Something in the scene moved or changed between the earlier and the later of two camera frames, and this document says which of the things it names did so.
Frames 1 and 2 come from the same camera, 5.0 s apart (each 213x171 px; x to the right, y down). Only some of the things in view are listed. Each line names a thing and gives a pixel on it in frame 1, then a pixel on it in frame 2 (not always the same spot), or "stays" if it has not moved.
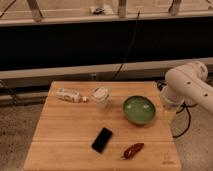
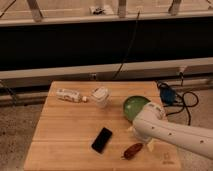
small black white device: (96, 11) stays
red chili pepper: (130, 151) stays
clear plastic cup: (102, 97) stays
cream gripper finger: (168, 116) to (130, 128)
